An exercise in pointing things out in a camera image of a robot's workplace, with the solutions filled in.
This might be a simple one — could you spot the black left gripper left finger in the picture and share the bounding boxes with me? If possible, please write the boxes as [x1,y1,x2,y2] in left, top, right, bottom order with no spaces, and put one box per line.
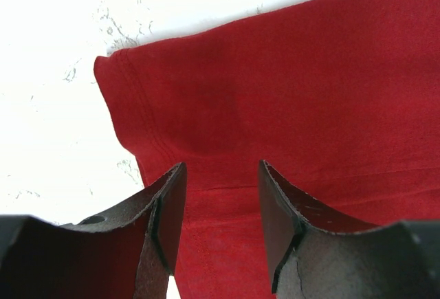
[1,163,187,298]

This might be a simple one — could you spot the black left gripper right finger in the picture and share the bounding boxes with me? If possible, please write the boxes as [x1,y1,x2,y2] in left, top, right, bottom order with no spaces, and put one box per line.
[258,161,439,298]

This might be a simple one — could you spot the dark red t shirt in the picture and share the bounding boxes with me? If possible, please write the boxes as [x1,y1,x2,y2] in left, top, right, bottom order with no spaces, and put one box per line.
[94,0,439,298]

